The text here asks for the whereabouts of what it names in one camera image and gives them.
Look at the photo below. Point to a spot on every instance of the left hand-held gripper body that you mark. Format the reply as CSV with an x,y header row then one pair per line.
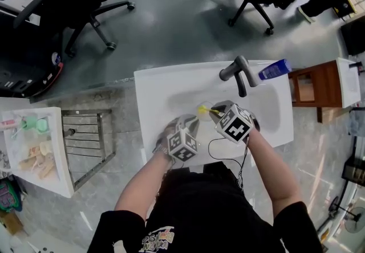
x,y
182,145

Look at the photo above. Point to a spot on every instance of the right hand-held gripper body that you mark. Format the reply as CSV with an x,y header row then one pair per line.
x,y
235,126

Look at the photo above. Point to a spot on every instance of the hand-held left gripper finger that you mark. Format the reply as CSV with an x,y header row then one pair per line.
x,y
184,119
195,128

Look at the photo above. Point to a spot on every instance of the yellow brush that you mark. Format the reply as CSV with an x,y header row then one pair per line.
x,y
203,109

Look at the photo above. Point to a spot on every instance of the person's left forearm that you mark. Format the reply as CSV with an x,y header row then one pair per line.
x,y
139,186

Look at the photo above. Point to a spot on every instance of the person's right forearm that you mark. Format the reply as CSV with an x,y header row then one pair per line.
x,y
273,177

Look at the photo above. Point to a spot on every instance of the green plastic cup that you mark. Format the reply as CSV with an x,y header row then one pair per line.
x,y
42,125
28,123

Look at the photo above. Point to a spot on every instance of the person's left hand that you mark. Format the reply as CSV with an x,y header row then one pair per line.
x,y
162,142

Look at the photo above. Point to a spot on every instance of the large black faucet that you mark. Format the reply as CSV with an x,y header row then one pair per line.
x,y
239,66

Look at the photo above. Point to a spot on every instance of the large white sink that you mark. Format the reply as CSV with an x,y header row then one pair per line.
x,y
148,89

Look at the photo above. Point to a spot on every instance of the blue bottle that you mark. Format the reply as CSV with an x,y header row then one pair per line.
x,y
273,70

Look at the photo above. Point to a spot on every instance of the person's black clothing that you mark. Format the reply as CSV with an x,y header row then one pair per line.
x,y
199,212

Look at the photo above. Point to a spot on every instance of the wooden stand with white basin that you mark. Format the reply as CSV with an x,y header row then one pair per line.
x,y
316,86

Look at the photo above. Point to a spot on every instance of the metal rack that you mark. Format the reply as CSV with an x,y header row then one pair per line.
x,y
85,111

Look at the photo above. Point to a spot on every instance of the pack of water bottles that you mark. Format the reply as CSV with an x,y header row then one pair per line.
x,y
356,122

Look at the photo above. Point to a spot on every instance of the small white basin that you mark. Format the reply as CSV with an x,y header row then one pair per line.
x,y
61,160

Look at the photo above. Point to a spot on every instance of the small black faucet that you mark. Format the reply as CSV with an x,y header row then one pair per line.
x,y
355,64

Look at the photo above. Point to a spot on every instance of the pile of wooden utensils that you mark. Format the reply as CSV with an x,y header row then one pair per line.
x,y
37,162

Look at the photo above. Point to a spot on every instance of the black equipment box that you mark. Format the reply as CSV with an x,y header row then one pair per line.
x,y
355,36

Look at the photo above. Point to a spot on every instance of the black yellow case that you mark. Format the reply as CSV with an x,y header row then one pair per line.
x,y
345,7

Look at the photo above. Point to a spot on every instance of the black cabinet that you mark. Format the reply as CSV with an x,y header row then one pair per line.
x,y
22,69

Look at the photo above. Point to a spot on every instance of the pink plastic container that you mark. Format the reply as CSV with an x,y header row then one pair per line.
x,y
10,124

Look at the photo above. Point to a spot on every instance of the green pink bag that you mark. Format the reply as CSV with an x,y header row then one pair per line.
x,y
8,196

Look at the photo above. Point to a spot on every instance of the brown cardboard box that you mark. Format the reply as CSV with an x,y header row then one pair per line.
x,y
10,223

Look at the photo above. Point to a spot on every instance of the black metal frame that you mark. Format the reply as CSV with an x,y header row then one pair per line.
x,y
353,172

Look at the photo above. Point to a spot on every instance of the black pedestal fan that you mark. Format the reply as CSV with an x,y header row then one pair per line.
x,y
355,219

